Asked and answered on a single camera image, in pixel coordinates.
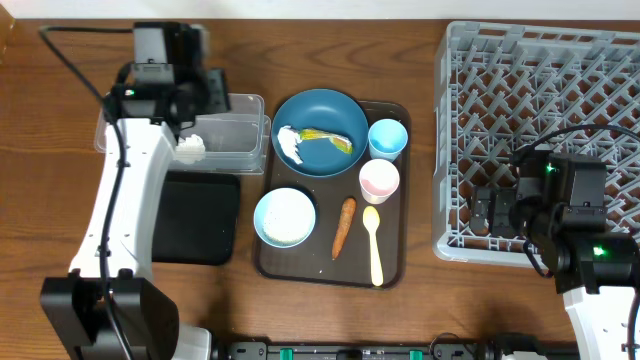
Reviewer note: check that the orange carrot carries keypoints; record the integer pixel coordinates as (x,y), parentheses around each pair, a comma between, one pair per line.
(344,223)

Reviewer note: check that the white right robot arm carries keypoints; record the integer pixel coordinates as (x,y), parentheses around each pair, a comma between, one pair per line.
(557,206)

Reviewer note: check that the dark blue plate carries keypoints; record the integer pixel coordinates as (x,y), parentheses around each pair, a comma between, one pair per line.
(326,110)

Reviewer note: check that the yellow snack wrapper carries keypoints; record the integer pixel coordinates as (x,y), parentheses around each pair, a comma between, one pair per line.
(340,142)

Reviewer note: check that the light blue bowl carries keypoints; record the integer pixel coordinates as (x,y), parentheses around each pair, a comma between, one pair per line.
(284,217)

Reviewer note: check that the white tissue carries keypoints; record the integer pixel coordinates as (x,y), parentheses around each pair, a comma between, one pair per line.
(190,150)
(289,139)

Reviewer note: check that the dark brown serving tray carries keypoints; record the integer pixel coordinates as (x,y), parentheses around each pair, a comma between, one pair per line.
(311,260)

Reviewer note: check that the clear plastic bin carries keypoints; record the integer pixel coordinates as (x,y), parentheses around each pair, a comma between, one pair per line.
(236,142)

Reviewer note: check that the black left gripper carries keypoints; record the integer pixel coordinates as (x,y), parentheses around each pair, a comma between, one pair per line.
(221,102)

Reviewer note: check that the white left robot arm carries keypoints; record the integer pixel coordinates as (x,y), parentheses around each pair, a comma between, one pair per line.
(107,306)

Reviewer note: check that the black plastic bin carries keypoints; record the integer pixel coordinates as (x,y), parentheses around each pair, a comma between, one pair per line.
(197,217)

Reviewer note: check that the pink white cup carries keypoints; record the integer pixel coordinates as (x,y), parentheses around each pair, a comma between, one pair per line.
(378,179)

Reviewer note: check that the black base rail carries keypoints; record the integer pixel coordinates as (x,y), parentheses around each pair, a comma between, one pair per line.
(445,346)

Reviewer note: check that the grey dishwasher rack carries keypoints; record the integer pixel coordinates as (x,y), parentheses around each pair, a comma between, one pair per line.
(501,87)

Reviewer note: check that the cream plastic spoon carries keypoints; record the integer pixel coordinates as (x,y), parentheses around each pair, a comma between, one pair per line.
(371,222)

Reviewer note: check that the light blue cup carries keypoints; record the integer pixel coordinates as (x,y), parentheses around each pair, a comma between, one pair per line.
(386,139)

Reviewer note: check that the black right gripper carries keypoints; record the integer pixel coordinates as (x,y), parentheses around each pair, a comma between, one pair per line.
(502,199)

